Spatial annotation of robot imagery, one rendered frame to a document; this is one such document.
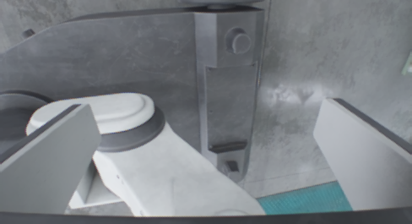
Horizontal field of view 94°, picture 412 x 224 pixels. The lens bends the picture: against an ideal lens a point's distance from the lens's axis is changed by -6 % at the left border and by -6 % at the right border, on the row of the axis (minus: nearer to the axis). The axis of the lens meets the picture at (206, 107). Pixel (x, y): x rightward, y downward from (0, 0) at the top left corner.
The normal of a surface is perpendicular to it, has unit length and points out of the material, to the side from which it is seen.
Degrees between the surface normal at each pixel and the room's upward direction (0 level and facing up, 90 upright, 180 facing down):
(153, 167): 90
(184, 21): 0
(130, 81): 0
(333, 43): 0
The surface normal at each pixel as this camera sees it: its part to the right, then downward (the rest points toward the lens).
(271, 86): 0.19, 0.50
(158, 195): -0.03, -0.86
